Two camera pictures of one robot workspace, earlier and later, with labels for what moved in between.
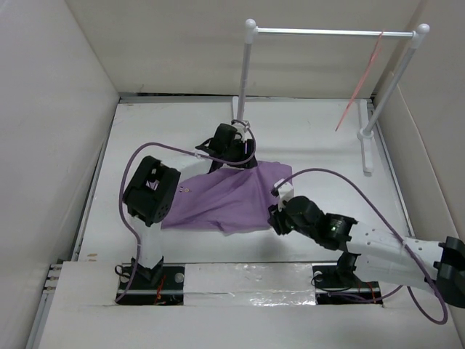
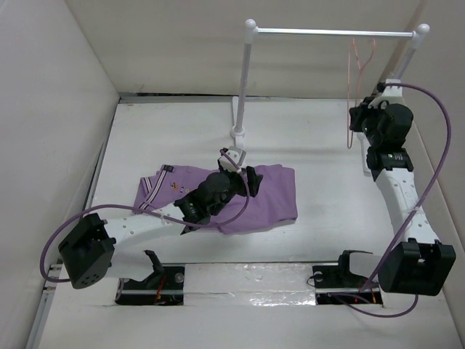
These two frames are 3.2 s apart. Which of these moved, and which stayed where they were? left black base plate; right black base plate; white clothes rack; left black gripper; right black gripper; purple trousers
Moved: left black gripper; right black gripper
Stayed: white clothes rack; right black base plate; left black base plate; purple trousers
